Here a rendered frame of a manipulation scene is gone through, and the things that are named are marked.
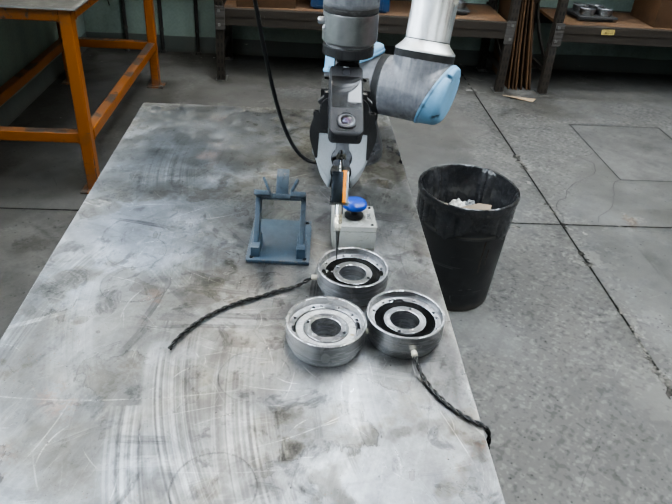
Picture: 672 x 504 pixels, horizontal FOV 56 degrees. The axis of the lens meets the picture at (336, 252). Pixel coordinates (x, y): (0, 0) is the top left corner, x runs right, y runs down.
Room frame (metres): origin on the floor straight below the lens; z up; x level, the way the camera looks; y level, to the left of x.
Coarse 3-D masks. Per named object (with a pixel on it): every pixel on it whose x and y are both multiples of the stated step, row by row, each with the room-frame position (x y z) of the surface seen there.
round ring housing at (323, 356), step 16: (304, 304) 0.68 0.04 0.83; (320, 304) 0.69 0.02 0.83; (336, 304) 0.69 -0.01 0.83; (352, 304) 0.68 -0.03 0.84; (288, 320) 0.64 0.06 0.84; (320, 320) 0.66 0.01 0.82; (336, 320) 0.66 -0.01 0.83; (352, 320) 0.66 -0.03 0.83; (288, 336) 0.62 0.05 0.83; (320, 336) 0.62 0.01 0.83; (336, 336) 0.62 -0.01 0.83; (304, 352) 0.60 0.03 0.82; (320, 352) 0.59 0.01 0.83; (336, 352) 0.59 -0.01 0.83; (352, 352) 0.60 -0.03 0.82
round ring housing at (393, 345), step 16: (368, 304) 0.68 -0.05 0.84; (432, 304) 0.70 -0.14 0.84; (368, 320) 0.65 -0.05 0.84; (384, 320) 0.66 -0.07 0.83; (400, 320) 0.69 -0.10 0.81; (416, 320) 0.68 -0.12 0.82; (384, 336) 0.63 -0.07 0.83; (400, 336) 0.62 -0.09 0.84; (432, 336) 0.63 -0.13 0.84; (384, 352) 0.63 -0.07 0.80; (400, 352) 0.62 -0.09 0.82
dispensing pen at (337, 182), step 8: (344, 152) 0.89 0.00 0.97; (336, 176) 0.85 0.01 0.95; (336, 184) 0.84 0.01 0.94; (336, 192) 0.84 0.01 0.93; (336, 200) 0.83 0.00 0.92; (336, 208) 0.84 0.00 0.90; (336, 216) 0.83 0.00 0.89; (336, 224) 0.82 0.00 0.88; (336, 232) 0.82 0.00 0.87; (336, 240) 0.81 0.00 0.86; (336, 248) 0.81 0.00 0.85; (336, 256) 0.80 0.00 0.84
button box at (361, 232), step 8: (368, 208) 0.94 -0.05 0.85; (344, 216) 0.91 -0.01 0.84; (352, 216) 0.90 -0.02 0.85; (360, 216) 0.90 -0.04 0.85; (368, 216) 0.91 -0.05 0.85; (344, 224) 0.88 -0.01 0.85; (352, 224) 0.88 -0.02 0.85; (360, 224) 0.89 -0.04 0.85; (368, 224) 0.89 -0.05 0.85; (344, 232) 0.88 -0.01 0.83; (352, 232) 0.88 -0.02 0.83; (360, 232) 0.88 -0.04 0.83; (368, 232) 0.88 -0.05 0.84; (344, 240) 0.88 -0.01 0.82; (352, 240) 0.88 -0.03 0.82; (360, 240) 0.88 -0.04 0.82; (368, 240) 0.88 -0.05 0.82; (368, 248) 0.88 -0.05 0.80
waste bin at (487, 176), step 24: (432, 168) 2.02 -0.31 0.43; (456, 168) 2.06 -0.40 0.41; (480, 168) 2.05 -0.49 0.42; (432, 192) 1.99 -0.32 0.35; (456, 192) 2.05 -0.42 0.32; (480, 192) 2.02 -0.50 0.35; (504, 192) 1.96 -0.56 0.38; (432, 216) 1.79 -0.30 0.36; (456, 216) 1.75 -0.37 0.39; (480, 216) 1.73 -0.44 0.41; (504, 216) 1.76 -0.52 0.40; (432, 240) 1.79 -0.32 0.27; (456, 240) 1.75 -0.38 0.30; (480, 240) 1.75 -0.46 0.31; (504, 240) 1.83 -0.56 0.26; (456, 264) 1.75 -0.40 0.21; (480, 264) 1.76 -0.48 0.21; (456, 288) 1.76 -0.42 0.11; (480, 288) 1.78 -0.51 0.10
